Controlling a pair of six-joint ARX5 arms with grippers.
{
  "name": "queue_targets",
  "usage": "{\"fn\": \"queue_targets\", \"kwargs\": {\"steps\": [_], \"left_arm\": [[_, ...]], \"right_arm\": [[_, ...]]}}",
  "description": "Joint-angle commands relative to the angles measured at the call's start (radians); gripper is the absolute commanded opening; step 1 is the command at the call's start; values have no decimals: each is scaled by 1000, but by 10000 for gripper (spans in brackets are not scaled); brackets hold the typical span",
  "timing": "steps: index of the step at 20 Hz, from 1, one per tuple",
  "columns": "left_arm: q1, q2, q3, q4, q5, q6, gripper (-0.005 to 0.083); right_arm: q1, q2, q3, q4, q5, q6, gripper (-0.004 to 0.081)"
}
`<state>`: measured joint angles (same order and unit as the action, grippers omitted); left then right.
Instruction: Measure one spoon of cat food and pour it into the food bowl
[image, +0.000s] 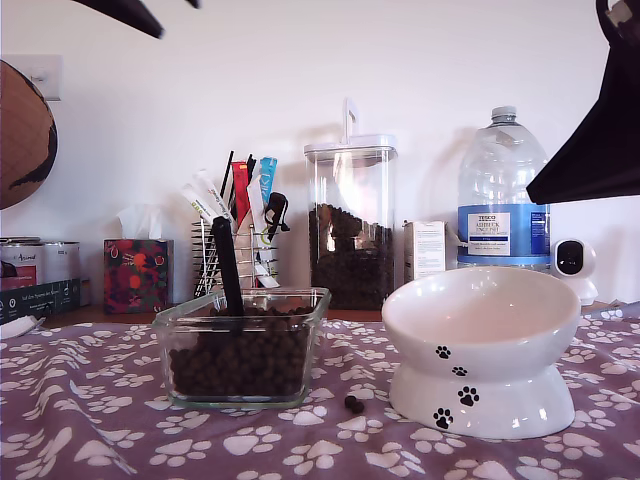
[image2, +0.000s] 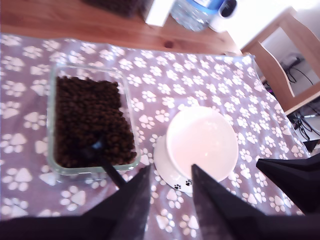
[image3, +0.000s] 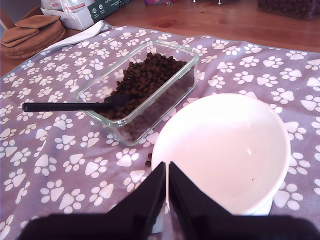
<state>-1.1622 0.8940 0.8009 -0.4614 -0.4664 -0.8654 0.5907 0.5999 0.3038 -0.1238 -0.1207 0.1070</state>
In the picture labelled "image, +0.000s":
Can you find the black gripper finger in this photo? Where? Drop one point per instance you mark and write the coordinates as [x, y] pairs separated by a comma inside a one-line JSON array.
[[194, 3], [605, 150], [130, 12]]

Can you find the black plastic measuring spoon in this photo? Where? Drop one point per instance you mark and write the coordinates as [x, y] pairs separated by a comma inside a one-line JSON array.
[[227, 270]]

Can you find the white paw print cat bowl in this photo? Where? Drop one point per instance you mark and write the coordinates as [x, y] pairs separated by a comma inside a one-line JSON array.
[[480, 395]]

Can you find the large blue label water bottle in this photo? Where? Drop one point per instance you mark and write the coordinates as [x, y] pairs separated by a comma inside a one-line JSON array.
[[487, 235]]

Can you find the brown cork globe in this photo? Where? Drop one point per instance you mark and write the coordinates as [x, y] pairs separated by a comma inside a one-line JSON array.
[[25, 125]]

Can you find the thin black stick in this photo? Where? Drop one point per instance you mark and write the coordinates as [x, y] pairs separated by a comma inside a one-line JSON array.
[[229, 180]]

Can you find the light blue sachet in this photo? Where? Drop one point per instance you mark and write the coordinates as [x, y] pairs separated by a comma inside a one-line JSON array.
[[268, 175]]

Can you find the white sachet with black text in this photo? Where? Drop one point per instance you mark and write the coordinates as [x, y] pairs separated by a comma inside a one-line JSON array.
[[212, 192]]

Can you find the red sachet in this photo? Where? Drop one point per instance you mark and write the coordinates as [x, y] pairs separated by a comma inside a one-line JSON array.
[[241, 190]]

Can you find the white sachet with green print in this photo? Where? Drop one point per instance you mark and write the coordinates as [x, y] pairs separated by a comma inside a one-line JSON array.
[[197, 205]]

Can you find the small white printed carton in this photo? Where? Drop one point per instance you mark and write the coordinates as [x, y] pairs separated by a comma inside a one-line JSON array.
[[425, 250]]

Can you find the plain white sachet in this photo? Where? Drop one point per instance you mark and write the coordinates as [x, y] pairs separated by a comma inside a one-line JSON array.
[[256, 200]]

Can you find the white paper tissue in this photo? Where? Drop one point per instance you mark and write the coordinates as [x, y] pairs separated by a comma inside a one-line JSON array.
[[137, 222]]

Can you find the tall clear canister white lid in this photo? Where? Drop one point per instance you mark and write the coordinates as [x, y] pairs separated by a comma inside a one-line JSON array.
[[350, 146]]

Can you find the small black clip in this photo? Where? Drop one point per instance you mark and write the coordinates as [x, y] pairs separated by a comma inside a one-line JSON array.
[[276, 207]]

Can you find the plain white tin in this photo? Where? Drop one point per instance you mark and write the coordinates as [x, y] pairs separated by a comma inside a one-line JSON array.
[[62, 262]]

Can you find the floral tissue box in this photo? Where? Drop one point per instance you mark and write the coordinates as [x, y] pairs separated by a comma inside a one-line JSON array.
[[135, 280]]

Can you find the beige pouch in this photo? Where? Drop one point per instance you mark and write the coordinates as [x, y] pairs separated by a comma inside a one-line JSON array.
[[250, 265]]

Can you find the white tin with red label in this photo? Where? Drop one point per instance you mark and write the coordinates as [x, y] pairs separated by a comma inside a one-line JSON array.
[[20, 260]]

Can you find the dark kibble store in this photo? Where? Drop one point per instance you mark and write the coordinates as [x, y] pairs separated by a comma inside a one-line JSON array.
[[350, 275]]

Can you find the dark green cardboard box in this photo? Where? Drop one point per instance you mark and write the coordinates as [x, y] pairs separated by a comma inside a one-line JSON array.
[[40, 300]]

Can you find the small white flat object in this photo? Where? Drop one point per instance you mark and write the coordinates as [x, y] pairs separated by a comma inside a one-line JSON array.
[[17, 327]]

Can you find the square clear glass container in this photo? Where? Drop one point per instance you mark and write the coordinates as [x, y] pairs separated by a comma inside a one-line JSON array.
[[163, 350]]

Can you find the spilled brown kibble piece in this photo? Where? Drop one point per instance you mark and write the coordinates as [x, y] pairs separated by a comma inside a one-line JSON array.
[[350, 401], [358, 407]]

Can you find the large brown kibble heap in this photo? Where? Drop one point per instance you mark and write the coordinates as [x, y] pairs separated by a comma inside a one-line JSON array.
[[240, 365]]

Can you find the purple paw print cloth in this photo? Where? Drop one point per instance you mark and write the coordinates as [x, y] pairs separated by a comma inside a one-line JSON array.
[[100, 380]]

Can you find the white wall switch plate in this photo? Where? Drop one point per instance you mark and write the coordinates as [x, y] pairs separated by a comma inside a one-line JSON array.
[[50, 75]]

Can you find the small white round camera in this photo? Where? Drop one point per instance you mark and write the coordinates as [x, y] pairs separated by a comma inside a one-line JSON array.
[[587, 257]]

